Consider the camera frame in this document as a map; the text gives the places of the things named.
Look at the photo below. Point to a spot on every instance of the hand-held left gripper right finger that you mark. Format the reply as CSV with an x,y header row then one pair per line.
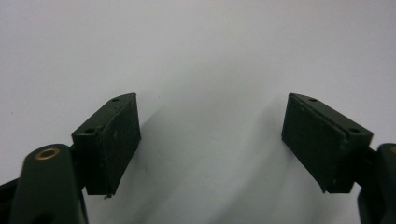
x,y
323,146

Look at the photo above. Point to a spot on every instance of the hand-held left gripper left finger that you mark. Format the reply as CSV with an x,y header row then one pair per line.
x,y
107,146

